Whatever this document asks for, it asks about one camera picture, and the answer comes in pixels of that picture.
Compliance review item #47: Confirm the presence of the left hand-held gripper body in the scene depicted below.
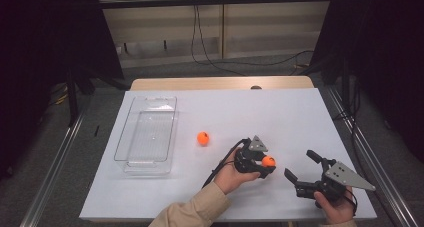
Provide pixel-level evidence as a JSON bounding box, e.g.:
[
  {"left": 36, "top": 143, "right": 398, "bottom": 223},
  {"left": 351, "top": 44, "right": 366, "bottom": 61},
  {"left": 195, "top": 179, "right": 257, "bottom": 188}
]
[{"left": 234, "top": 135, "right": 269, "bottom": 175}]

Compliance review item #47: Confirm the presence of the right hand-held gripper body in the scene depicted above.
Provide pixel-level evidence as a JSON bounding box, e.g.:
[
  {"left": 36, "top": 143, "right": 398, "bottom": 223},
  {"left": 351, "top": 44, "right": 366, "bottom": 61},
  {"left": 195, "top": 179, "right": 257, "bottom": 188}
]
[{"left": 293, "top": 157, "right": 377, "bottom": 204}]

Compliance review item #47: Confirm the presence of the orange ball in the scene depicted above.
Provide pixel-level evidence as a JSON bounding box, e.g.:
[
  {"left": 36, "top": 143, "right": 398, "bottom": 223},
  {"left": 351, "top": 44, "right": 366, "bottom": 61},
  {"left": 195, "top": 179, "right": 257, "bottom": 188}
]
[
  {"left": 261, "top": 155, "right": 277, "bottom": 168},
  {"left": 196, "top": 131, "right": 211, "bottom": 146}
]

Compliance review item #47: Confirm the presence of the clear plastic container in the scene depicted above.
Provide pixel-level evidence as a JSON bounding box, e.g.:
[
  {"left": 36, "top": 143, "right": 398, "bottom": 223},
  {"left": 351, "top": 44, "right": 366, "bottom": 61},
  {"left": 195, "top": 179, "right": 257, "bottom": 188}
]
[{"left": 113, "top": 95, "right": 180, "bottom": 177}]

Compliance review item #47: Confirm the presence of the person's left hand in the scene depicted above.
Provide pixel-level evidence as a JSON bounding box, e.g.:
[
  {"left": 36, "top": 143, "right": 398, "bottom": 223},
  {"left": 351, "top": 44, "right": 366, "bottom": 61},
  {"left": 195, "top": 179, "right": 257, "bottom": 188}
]
[{"left": 213, "top": 148, "right": 262, "bottom": 195}]

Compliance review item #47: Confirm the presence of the person's right hand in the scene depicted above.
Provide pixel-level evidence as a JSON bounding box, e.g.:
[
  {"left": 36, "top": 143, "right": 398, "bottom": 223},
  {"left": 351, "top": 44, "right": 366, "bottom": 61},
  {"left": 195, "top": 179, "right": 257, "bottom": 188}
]
[{"left": 312, "top": 186, "right": 355, "bottom": 225}]

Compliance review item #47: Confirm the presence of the white board sheet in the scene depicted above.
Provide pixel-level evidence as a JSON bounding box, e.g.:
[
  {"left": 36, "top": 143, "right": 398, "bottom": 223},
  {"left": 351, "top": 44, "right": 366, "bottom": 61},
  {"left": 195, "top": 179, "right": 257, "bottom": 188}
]
[{"left": 79, "top": 88, "right": 378, "bottom": 221}]

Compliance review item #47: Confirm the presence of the wooden table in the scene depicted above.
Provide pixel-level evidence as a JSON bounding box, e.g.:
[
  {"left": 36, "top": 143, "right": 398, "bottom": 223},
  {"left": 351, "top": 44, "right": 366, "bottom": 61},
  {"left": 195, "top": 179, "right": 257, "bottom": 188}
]
[{"left": 129, "top": 75, "right": 315, "bottom": 91}]

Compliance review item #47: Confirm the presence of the black curtain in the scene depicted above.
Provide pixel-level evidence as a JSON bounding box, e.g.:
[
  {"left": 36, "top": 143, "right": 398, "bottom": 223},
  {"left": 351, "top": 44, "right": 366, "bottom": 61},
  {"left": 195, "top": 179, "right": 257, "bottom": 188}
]
[
  {"left": 308, "top": 0, "right": 424, "bottom": 163},
  {"left": 0, "top": 0, "right": 125, "bottom": 182}
]

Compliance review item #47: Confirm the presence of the black horizontal bar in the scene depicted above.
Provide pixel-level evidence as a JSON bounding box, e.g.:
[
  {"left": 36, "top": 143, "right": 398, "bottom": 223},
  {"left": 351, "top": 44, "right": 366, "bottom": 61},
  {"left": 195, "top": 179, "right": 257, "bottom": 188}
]
[{"left": 98, "top": 0, "right": 334, "bottom": 10}]

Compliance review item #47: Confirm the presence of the left hand-held gripper cable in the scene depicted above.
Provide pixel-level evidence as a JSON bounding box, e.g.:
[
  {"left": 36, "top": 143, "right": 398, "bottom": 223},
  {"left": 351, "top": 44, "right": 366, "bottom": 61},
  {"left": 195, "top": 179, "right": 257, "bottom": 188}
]
[{"left": 201, "top": 138, "right": 252, "bottom": 189}]

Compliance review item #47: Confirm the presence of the hand-held gripper cable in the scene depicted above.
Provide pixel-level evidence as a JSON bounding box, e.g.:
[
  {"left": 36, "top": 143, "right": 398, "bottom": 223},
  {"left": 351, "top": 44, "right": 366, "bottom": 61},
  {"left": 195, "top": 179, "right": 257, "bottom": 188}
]
[
  {"left": 343, "top": 187, "right": 358, "bottom": 217},
  {"left": 201, "top": 138, "right": 252, "bottom": 189}
]

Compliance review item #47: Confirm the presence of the right hand-held gripper cable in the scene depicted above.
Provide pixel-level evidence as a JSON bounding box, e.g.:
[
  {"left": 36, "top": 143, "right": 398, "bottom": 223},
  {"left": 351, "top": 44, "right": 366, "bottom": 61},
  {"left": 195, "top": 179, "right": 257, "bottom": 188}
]
[{"left": 343, "top": 187, "right": 358, "bottom": 217}]

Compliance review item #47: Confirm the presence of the metal floor rail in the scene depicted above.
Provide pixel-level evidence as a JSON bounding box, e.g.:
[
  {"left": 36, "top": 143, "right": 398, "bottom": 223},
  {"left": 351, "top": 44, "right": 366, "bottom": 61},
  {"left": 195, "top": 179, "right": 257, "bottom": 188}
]
[
  {"left": 325, "top": 86, "right": 422, "bottom": 227},
  {"left": 19, "top": 108, "right": 88, "bottom": 227}
]

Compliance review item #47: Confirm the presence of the black floor cable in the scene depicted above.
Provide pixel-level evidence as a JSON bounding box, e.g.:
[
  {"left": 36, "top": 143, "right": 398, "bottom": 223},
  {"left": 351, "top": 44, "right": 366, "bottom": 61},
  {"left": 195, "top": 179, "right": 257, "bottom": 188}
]
[{"left": 213, "top": 49, "right": 315, "bottom": 68}]

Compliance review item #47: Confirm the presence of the black hanging cable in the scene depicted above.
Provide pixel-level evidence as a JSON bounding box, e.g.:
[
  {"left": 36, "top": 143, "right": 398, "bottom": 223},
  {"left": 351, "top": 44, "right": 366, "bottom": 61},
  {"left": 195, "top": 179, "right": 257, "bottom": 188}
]
[{"left": 190, "top": 0, "right": 247, "bottom": 77}]

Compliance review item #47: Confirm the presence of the yellow cable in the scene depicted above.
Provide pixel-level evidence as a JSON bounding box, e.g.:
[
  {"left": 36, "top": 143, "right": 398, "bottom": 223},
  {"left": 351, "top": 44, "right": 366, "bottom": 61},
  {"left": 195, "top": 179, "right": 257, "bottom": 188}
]
[{"left": 54, "top": 92, "right": 68, "bottom": 106}]

